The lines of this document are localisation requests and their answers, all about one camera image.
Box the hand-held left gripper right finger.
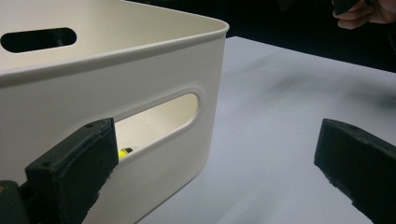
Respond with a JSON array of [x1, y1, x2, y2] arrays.
[[313, 118, 396, 224]]

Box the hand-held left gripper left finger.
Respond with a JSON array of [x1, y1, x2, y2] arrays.
[[24, 118, 120, 224]]

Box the white plastic storage bin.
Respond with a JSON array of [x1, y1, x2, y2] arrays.
[[0, 0, 231, 224]]

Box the yellow shuttlecock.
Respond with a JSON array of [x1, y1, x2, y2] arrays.
[[118, 147, 134, 160]]

